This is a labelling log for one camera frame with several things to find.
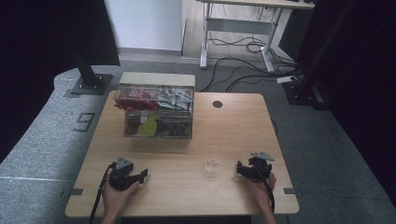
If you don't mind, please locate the pile of silver packets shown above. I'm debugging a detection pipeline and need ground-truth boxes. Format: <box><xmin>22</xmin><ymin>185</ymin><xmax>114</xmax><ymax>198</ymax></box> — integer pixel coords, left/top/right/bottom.
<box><xmin>157</xmin><ymin>88</ymin><xmax>193</xmax><ymax>111</ymax></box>

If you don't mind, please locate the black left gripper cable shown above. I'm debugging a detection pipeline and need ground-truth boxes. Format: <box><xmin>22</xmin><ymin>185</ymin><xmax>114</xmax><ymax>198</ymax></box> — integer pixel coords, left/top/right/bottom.
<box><xmin>89</xmin><ymin>161</ymin><xmax>115</xmax><ymax>224</ymax></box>

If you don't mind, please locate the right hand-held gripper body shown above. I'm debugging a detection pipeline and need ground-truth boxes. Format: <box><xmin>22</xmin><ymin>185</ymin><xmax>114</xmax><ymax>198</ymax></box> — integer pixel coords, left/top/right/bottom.
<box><xmin>247</xmin><ymin>151</ymin><xmax>276</xmax><ymax>183</ymax></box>

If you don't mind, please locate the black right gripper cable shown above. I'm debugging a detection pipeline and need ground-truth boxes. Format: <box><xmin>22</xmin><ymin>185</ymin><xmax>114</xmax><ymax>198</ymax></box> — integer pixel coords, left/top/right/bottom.
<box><xmin>253</xmin><ymin>163</ymin><xmax>276</xmax><ymax>215</ymax></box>

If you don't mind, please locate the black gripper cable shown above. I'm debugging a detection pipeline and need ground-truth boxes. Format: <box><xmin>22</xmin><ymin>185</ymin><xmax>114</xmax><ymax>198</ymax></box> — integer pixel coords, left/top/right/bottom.
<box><xmin>253</xmin><ymin>163</ymin><xmax>276</xmax><ymax>215</ymax></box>
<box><xmin>89</xmin><ymin>161</ymin><xmax>115</xmax><ymax>224</ymax></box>

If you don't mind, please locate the person's left hand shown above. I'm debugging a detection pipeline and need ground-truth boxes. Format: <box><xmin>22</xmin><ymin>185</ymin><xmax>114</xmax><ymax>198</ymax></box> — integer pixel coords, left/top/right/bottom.
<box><xmin>102</xmin><ymin>181</ymin><xmax>140</xmax><ymax>218</ymax></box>

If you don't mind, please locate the dark brown packet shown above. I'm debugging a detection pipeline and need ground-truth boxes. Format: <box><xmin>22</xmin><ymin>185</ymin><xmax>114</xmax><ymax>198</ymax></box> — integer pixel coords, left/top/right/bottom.
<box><xmin>125</xmin><ymin>116</ymin><xmax>141</xmax><ymax>135</ymax></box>

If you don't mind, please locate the dark curtain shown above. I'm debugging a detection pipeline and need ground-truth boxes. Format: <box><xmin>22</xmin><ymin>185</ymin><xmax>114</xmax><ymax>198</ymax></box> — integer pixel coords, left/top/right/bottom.
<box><xmin>295</xmin><ymin>0</ymin><xmax>396</xmax><ymax>209</ymax></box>
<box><xmin>0</xmin><ymin>0</ymin><xmax>121</xmax><ymax>164</ymax></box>

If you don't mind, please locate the white power strip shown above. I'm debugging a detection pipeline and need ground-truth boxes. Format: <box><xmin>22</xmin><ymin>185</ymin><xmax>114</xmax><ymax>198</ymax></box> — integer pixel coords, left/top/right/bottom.
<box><xmin>276</xmin><ymin>75</ymin><xmax>298</xmax><ymax>85</ymax></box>

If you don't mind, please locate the pile of red packets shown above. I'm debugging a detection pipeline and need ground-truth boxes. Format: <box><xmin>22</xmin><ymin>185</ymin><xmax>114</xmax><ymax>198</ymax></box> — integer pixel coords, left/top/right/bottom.
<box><xmin>114</xmin><ymin>88</ymin><xmax>159</xmax><ymax>112</ymax></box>

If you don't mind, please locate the clear acrylic drawer organizer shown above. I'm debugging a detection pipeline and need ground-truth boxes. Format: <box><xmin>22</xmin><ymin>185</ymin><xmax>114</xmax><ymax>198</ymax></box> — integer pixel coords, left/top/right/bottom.
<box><xmin>114</xmin><ymin>72</ymin><xmax>196</xmax><ymax>140</ymax></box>

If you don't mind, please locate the pale desk with white legs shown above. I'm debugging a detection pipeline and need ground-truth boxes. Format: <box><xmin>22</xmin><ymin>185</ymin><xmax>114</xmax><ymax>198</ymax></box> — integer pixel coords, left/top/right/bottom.
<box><xmin>195</xmin><ymin>0</ymin><xmax>316</xmax><ymax>75</ymax></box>

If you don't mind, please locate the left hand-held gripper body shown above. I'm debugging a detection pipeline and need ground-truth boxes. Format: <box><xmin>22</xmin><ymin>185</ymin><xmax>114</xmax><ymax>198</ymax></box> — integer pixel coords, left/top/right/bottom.
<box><xmin>108</xmin><ymin>158</ymin><xmax>139</xmax><ymax>191</ymax></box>

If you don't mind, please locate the clear drinking glass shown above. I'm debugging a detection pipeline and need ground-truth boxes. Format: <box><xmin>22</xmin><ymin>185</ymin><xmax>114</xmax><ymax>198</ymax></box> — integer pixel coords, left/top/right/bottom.
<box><xmin>204</xmin><ymin>145</ymin><xmax>223</xmax><ymax>173</ymax></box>

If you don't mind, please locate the black metal frame stand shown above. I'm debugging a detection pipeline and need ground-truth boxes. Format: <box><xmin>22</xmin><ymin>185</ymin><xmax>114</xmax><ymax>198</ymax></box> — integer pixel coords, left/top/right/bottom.
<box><xmin>282</xmin><ymin>0</ymin><xmax>359</xmax><ymax>110</ymax></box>

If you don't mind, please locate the tangle of black floor cables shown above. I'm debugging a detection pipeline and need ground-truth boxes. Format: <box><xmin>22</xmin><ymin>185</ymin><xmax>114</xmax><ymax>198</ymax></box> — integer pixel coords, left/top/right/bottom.
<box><xmin>199</xmin><ymin>29</ymin><xmax>302</xmax><ymax>93</ymax></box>

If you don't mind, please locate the person's right hand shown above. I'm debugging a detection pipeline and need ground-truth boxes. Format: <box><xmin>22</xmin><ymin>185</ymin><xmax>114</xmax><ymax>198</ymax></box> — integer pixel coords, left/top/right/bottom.
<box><xmin>248</xmin><ymin>172</ymin><xmax>277</xmax><ymax>206</ymax></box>

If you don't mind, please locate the black box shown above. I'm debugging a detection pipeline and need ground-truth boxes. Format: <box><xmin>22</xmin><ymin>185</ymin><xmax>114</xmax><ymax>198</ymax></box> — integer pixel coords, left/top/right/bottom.
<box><xmin>277</xmin><ymin>8</ymin><xmax>312</xmax><ymax>61</ymax></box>

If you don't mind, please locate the pile of dark packets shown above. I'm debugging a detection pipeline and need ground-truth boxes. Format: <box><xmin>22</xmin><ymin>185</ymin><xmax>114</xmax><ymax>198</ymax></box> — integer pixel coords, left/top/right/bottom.
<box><xmin>158</xmin><ymin>119</ymin><xmax>191</xmax><ymax>138</ymax></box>

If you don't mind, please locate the yellow-green round packet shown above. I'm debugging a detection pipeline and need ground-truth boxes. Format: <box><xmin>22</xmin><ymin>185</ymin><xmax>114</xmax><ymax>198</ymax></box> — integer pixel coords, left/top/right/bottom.
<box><xmin>137</xmin><ymin>119</ymin><xmax>159</xmax><ymax>137</ymax></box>

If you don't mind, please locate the black metal stand with base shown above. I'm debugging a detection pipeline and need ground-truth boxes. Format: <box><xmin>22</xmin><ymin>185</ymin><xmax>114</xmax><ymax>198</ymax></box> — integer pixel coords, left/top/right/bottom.
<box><xmin>69</xmin><ymin>46</ymin><xmax>113</xmax><ymax>96</ymax></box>

